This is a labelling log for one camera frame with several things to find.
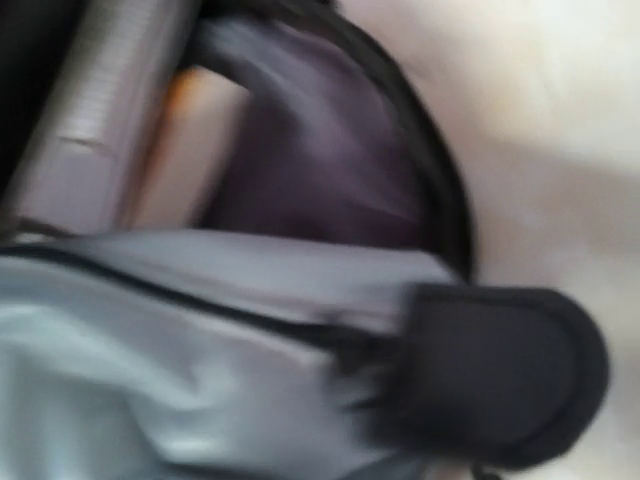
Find red student backpack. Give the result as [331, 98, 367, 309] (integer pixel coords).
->
[1, 1, 476, 279]

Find grey fabric pouch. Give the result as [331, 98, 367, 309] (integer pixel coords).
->
[1, 231, 610, 479]

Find white large book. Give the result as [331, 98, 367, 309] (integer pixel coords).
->
[9, 0, 201, 231]

